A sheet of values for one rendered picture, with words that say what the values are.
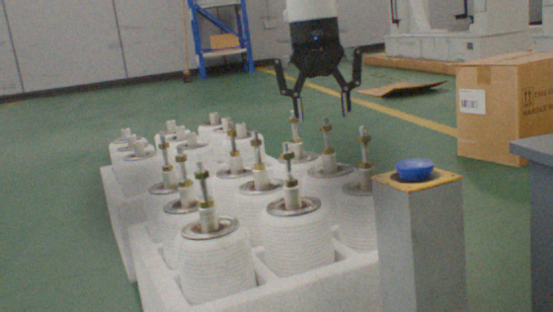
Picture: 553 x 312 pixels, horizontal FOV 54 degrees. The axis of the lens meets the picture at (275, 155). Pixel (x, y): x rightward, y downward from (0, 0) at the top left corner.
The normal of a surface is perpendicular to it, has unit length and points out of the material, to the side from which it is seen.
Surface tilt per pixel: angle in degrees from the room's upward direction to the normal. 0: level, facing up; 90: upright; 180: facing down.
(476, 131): 89
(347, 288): 90
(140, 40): 90
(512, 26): 90
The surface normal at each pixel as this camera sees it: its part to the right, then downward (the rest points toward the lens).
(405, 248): -0.92, 0.20
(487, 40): 0.19, 0.21
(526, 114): 0.47, 0.15
